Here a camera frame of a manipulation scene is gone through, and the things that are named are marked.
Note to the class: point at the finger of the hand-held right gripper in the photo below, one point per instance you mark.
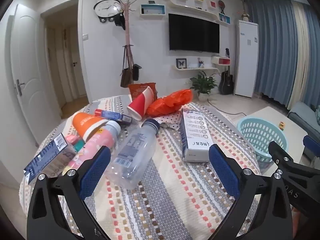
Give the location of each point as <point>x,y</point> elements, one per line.
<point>311,145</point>
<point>277,151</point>

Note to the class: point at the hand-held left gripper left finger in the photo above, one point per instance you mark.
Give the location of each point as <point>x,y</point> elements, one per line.
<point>96,167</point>

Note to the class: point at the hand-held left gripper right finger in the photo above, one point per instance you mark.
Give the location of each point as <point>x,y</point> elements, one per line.
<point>222,170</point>

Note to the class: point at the small teal packet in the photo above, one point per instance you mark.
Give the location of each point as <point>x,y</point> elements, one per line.
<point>80,145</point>

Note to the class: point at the teal plastic laundry basket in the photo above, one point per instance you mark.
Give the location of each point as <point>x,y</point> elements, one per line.
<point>255,132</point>

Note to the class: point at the orange plastic bag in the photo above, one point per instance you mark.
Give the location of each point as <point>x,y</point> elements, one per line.
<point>167,103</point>

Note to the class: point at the orange snack bag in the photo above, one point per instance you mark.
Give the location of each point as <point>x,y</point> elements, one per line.
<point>136,89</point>

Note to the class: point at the small yellow red toy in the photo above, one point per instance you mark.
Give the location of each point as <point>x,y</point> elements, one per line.
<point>282,126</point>

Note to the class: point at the pink plastic bottle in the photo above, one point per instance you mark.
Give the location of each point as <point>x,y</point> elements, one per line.
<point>100,140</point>

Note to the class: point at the blue grey sofa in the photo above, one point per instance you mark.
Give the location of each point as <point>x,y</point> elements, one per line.
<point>300,115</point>

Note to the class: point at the white coffee table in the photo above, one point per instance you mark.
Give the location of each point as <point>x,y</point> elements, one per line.
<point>270,115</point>

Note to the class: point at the small pink packet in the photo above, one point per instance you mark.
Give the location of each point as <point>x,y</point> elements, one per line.
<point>71,139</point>

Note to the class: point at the clear plastic bottle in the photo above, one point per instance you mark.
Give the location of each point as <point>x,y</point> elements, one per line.
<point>132,152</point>

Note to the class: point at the white milk carton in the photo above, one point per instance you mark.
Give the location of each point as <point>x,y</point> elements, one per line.
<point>195,135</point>

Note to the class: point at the orange paper cup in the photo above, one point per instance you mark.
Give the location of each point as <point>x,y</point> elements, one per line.
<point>85,122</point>

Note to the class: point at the dark blue carton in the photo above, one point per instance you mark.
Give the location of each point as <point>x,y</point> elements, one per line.
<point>47,155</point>

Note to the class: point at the blue toothpaste box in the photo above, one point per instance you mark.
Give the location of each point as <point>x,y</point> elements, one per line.
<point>112,115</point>

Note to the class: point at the white polka dot paper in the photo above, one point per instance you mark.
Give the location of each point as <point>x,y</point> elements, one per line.
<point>172,120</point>

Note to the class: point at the red paper cup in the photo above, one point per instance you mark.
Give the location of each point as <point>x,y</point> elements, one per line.
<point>140,102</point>

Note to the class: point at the black acoustic guitar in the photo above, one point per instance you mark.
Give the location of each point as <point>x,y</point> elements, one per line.
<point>226,82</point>

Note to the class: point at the potted green plant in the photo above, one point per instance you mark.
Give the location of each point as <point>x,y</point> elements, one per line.
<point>203,82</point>

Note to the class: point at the white standing air conditioner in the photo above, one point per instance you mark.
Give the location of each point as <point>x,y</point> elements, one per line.
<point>246,62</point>

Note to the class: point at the brown hanging bag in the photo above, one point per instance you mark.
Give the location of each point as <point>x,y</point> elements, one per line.
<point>126,76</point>

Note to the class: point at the black hanging bag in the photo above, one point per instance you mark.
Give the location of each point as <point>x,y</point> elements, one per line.
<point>136,72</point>

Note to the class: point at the pen holder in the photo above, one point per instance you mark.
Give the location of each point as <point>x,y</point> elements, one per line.
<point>200,63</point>

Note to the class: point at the blue and beige curtain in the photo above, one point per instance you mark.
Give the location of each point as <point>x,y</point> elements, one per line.
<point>275,42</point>

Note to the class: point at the dark blue figurine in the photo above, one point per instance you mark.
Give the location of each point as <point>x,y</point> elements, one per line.
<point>227,52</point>

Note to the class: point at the white hallway door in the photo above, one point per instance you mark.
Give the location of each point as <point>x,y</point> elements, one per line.
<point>73,55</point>

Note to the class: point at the white room door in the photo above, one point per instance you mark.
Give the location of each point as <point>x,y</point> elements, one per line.
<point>27,55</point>

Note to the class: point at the ornament on air conditioner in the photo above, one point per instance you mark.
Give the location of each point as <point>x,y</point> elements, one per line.
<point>245,16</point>

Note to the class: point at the pink coat rack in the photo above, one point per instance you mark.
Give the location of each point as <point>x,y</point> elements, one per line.
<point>128,30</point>

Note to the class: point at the black cap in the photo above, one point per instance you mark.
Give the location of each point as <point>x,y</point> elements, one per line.
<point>120,20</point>

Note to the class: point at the white curved low wall shelf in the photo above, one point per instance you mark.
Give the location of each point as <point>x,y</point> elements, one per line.
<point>192,68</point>

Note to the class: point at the white and red wall box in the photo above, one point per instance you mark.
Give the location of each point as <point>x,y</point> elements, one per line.
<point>220,60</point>

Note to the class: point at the black butterfly picture frame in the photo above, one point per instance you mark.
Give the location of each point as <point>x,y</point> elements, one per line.
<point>181,63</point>

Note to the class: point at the white light switch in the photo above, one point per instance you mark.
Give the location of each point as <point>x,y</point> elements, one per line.
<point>85,37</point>

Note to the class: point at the black wall television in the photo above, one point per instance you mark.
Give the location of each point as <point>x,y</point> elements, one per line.
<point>193,32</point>

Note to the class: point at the small blue wall cube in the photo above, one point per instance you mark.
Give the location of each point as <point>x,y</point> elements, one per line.
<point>224,18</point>

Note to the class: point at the red wall box frame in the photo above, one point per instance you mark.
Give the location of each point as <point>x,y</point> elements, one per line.
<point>212,4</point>

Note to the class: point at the panda wall clock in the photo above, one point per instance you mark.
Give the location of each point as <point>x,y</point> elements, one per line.
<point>106,6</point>

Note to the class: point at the white blue wall cube shelf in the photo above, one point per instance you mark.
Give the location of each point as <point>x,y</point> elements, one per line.
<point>152,15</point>

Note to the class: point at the white curved high wall shelf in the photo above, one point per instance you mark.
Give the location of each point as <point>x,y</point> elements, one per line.
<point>195,8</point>

